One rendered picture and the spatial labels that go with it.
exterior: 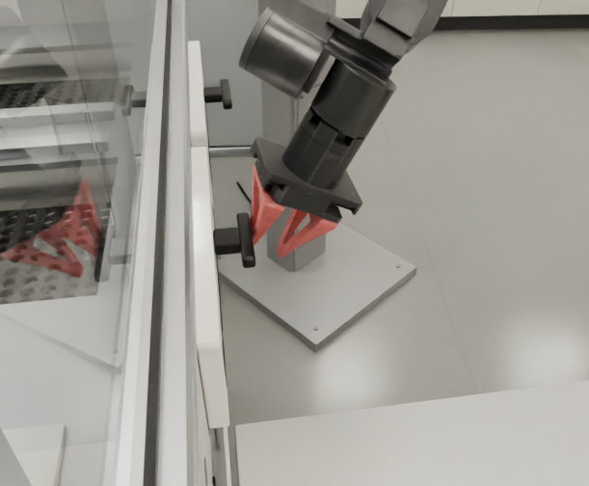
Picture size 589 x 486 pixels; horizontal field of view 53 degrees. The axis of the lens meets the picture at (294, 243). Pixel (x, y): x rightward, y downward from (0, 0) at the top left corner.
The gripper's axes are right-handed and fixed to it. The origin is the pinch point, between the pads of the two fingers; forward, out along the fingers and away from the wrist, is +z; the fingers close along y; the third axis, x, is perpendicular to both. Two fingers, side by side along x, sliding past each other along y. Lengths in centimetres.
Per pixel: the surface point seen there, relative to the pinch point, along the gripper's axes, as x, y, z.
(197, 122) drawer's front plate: -17.4, 6.9, -2.1
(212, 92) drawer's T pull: -28.9, 3.7, -1.9
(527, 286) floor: -71, -121, 35
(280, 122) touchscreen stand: -90, -31, 22
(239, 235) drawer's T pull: 2.2, 4.0, -1.5
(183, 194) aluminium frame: 6.2, 11.6, -6.4
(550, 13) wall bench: -268, -220, -31
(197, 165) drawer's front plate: -8.1, 7.5, -1.7
